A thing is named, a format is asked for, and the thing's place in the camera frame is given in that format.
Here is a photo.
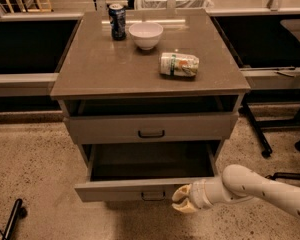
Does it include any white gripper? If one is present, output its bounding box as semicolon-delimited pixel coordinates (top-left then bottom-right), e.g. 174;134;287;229
172;179;212;214

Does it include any grey drawer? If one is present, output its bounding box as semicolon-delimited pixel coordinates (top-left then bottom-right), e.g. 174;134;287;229
75;140;222;202
64;112;238;144

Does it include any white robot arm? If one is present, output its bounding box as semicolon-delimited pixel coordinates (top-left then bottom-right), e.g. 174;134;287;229
172;164;300;219

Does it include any grey top drawer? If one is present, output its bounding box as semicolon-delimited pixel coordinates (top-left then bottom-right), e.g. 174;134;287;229
64;112;238;144

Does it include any grey drawer cabinet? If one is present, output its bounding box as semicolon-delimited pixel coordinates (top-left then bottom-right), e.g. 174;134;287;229
51;10;249;162

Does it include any black caster leg right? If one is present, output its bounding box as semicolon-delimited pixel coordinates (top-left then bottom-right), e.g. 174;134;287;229
266;172;300;181

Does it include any white green lying can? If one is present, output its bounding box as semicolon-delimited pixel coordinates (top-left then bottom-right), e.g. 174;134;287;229
159;52;199;77

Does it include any black chair leg left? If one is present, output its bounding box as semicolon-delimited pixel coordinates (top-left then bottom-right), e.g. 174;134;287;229
0;198;28;240

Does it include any white ceramic bowl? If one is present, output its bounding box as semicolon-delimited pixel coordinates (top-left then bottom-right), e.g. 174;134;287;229
129;22;163;50

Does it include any dark blue soda can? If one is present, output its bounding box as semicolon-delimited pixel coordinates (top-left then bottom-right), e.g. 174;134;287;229
108;4;126;41

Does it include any white bin behind glass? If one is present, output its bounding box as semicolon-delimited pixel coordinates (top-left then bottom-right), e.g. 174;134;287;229
135;0;214;10

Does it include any black table leg frame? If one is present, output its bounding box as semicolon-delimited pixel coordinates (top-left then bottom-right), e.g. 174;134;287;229
241;100;300;158

